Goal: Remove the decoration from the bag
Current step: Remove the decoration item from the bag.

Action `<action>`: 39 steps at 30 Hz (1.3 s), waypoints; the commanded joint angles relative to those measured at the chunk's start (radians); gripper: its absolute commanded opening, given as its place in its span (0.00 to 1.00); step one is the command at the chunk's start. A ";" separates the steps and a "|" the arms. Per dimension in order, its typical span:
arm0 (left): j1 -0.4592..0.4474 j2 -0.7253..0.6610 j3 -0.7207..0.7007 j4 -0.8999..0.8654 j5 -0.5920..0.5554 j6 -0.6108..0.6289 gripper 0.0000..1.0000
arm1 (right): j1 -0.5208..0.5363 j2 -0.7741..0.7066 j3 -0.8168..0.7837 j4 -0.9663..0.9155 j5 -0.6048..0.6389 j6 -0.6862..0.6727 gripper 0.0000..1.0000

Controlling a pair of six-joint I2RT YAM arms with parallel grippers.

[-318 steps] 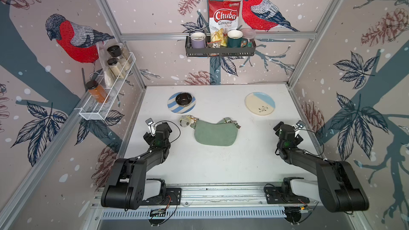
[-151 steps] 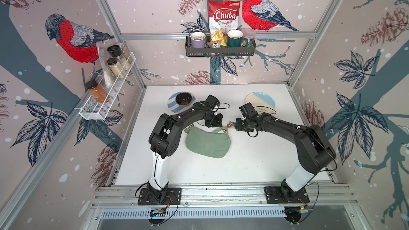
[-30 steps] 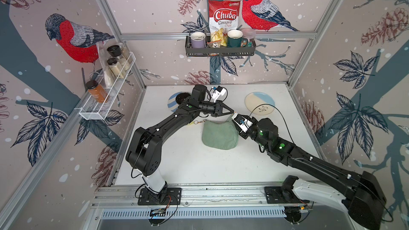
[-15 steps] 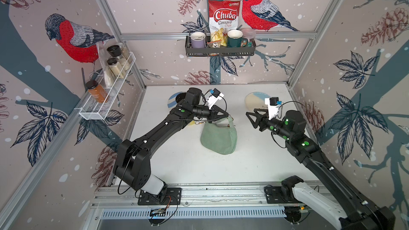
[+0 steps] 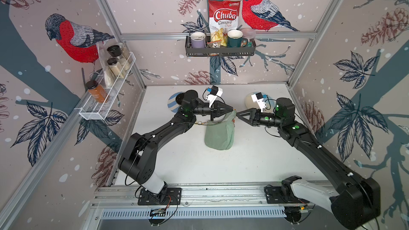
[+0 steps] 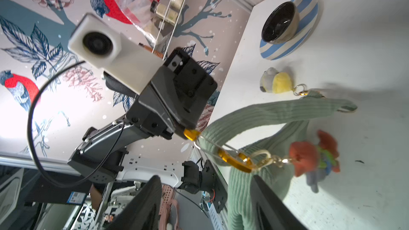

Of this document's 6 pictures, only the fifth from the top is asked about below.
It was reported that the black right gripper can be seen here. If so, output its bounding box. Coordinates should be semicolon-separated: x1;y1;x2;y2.
236;110;283;128

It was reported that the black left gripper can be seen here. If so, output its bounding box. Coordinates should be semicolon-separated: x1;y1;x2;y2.
191;101;232;122

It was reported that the green fabric handbag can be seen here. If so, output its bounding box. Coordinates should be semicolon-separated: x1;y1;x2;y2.
204;111;236;151

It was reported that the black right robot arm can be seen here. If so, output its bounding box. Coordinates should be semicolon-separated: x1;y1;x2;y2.
236;98;381;230

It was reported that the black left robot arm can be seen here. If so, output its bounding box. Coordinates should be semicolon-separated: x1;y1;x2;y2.
118;89;233;194

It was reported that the red Chuba chips bag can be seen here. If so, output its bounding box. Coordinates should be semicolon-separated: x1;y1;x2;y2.
208;0;241;34

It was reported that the cream and blue plate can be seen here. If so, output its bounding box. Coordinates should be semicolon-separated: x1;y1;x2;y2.
245;92;276;113

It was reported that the black bowl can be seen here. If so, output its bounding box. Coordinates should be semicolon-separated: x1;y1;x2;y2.
175;93;186;105

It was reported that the blue striped plate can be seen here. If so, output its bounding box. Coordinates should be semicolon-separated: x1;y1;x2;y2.
167;92;182;113

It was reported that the yellow snack packet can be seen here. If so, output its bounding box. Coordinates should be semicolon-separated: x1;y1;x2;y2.
210;28;227;47

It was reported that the green mug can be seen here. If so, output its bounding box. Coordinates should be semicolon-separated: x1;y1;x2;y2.
227;29;248;48

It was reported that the purple mug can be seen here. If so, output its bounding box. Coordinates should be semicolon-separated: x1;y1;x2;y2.
190;32;206;49

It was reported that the pink lidded jar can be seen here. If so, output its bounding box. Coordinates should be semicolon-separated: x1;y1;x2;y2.
241;28;256;47

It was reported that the tall black lid spice jar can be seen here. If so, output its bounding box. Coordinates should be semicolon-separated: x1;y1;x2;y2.
107;45;131;71

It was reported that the orange spice jar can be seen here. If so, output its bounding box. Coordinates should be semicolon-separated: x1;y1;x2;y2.
85;80;108;103

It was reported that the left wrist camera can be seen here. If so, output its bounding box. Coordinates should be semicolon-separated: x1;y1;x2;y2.
206;85;223;107

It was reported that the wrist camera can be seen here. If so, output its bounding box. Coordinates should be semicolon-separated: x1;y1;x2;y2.
206;85;223;107
251;92;270;112

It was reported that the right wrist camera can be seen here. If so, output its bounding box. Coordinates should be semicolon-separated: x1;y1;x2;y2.
251;92;270;112

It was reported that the black wall shelf basket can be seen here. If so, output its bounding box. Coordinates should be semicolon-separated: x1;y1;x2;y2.
185;34;256;58

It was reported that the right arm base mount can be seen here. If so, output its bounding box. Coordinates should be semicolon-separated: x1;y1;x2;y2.
264;176;309;204

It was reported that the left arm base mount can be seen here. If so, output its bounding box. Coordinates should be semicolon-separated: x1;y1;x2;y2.
136;184;182;206

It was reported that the white wire wall rack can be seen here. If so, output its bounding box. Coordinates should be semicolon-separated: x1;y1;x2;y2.
79;52;136;120

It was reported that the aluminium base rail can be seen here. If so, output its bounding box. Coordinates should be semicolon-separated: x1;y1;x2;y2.
92;183;339;211

